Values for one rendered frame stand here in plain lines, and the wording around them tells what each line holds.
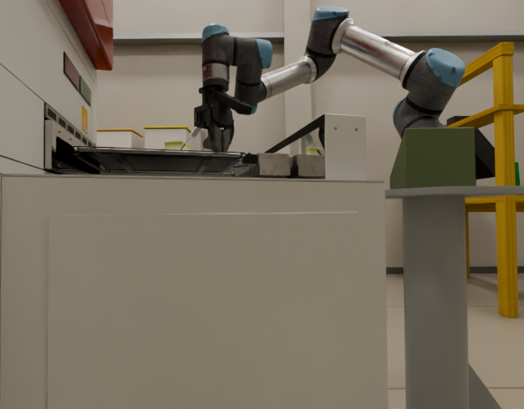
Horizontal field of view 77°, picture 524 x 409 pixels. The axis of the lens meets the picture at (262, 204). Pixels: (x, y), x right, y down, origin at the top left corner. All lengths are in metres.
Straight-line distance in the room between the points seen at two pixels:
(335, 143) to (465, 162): 0.45
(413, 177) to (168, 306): 0.71
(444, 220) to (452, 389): 0.44
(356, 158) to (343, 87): 3.65
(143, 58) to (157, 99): 0.54
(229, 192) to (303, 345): 0.29
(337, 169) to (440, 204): 0.39
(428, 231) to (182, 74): 3.80
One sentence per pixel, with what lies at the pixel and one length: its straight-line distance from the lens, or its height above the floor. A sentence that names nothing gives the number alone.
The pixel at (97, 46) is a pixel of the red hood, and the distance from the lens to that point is 1.11.
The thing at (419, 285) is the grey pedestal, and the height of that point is 0.56.
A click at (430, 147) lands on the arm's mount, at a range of 1.02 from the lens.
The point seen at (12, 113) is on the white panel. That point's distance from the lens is 0.64.
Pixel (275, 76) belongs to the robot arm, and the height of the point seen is 1.19.
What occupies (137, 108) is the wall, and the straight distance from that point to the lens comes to 4.42.
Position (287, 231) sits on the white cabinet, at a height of 0.73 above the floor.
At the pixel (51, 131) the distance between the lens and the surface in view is 0.76.
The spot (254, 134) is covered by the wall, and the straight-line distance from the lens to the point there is 4.07.
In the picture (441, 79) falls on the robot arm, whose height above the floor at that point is 1.12.
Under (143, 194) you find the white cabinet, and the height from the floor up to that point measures 0.79.
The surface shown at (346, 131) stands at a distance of 0.72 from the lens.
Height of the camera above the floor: 0.76
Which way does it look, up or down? 1 degrees up
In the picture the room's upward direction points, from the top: straight up
